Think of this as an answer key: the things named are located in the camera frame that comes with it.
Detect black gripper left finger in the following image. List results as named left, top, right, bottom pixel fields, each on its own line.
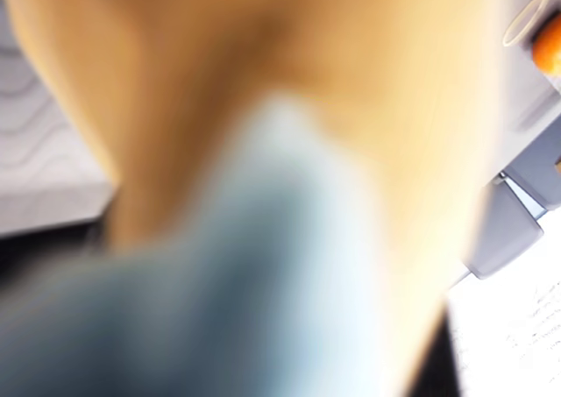
left=471, top=171, right=545, bottom=281

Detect black rectangular tray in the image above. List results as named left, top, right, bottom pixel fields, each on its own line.
left=0, top=232, right=464, bottom=397

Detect tan plush toy blue ears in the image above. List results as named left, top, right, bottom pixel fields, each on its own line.
left=0, top=0, right=505, bottom=397

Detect small orange ball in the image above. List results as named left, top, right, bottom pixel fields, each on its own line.
left=531, top=13, right=561, bottom=79

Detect grey wavy-pattern liner mat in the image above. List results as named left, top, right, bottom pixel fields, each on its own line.
left=0, top=32, right=117, bottom=240

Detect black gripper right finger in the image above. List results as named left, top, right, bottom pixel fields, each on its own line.
left=499, top=107, right=561, bottom=218

